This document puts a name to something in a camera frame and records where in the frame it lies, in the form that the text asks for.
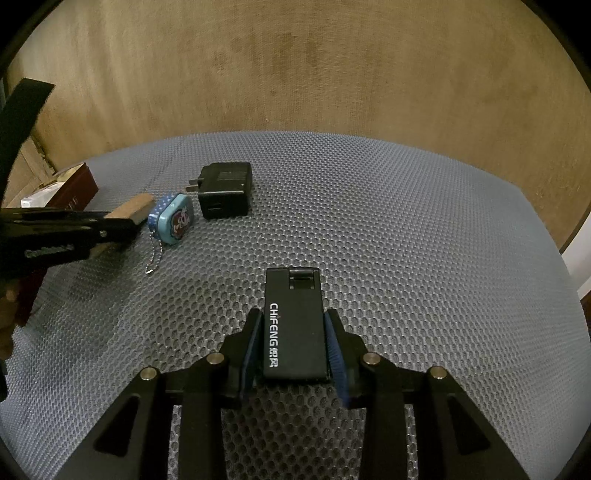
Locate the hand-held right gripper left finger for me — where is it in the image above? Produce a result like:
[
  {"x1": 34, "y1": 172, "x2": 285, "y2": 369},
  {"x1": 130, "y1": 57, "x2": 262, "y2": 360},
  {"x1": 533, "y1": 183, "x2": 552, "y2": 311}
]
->
[{"x1": 76, "y1": 307, "x2": 264, "y2": 480}]

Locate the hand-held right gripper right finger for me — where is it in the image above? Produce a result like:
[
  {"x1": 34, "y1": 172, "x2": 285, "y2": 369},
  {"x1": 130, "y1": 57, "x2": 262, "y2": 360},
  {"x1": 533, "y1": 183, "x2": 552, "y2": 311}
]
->
[{"x1": 323, "y1": 309, "x2": 527, "y2": 480}]

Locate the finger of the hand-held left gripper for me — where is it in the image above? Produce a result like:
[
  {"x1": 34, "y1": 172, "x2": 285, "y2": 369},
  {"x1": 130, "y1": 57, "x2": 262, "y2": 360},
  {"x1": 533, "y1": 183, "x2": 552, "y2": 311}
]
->
[{"x1": 91, "y1": 210, "x2": 140, "y2": 248}]

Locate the small brown cardboard box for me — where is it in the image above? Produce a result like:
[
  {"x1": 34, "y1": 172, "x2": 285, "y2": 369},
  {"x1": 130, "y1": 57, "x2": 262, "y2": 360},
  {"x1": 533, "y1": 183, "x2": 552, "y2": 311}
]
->
[{"x1": 105, "y1": 194, "x2": 155, "y2": 232}]

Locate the black Chifeng lighter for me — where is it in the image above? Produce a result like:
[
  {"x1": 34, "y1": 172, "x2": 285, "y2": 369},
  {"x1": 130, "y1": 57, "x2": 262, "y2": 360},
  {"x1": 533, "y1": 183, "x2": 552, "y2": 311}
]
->
[{"x1": 262, "y1": 267, "x2": 332, "y2": 383}]

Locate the dark red gold-lined box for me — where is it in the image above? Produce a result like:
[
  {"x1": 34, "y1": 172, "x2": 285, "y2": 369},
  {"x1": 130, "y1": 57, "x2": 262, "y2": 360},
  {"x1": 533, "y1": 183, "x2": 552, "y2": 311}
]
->
[{"x1": 2, "y1": 162, "x2": 99, "y2": 324}]

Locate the person's left hand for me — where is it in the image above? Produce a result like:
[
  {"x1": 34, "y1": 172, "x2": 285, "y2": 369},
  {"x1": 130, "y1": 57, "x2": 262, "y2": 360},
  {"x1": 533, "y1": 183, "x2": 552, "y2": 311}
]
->
[{"x1": 0, "y1": 281, "x2": 19, "y2": 358}]

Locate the large cardboard box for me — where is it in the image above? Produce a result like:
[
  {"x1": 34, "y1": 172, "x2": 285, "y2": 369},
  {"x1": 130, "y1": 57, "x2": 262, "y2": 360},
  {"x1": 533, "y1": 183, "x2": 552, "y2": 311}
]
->
[{"x1": 4, "y1": 134, "x2": 58, "y2": 195}]

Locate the black power adapter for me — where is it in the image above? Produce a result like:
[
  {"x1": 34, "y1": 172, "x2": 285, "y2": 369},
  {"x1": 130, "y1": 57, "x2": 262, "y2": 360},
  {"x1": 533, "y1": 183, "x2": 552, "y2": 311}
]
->
[{"x1": 187, "y1": 161, "x2": 253, "y2": 220}]

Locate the white panel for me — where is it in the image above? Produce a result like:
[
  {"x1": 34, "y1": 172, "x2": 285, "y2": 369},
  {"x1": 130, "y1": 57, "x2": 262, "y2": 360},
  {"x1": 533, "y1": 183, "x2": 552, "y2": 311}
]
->
[{"x1": 560, "y1": 222, "x2": 591, "y2": 301}]

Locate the blue dotted tin with chain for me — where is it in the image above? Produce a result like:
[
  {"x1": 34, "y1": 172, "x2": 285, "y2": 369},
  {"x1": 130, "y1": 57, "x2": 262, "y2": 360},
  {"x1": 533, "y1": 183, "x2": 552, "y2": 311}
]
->
[{"x1": 144, "y1": 193, "x2": 195, "y2": 278}]

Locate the black strap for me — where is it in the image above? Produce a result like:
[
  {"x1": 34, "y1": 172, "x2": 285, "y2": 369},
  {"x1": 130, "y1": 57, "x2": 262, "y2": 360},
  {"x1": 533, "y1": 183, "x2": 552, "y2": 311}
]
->
[{"x1": 0, "y1": 78, "x2": 56, "y2": 208}]

